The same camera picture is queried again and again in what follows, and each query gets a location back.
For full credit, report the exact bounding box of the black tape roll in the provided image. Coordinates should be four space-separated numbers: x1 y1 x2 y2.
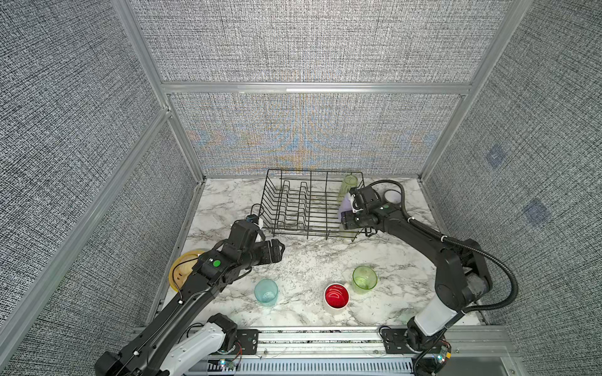
384 189 403 205

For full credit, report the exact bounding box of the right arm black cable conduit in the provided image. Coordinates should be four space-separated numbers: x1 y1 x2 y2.
366 179 519 315

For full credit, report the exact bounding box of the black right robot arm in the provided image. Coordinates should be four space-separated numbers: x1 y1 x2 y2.
340 204 492 353

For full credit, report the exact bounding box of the red cup white outside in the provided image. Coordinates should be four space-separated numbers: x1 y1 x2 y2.
323 283 350 314

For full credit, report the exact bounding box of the aluminium front rail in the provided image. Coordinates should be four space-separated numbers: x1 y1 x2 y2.
126 325 523 376

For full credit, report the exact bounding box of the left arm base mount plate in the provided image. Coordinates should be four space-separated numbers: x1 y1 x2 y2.
214 329 260 357

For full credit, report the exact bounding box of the short green cup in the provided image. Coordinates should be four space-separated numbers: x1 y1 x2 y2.
352 266 378 295

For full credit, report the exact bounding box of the lilac plastic cup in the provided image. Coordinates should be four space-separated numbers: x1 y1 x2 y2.
337 192 353 224

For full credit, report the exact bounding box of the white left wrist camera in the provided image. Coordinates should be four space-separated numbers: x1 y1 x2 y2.
246 214 265 243

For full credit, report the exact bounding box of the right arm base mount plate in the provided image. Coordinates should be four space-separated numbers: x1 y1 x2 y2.
378 326 414 355

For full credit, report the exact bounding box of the tall light green cup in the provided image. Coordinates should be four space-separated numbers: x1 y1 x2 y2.
338 174 358 202

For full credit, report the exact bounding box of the teal frosted cup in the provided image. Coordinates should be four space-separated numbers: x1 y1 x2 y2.
254 279 279 306

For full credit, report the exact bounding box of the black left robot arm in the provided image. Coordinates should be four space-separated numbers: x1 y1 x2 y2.
94 219 285 375

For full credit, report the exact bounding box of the black wire dish rack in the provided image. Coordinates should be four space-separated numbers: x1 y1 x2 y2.
251 169 365 241

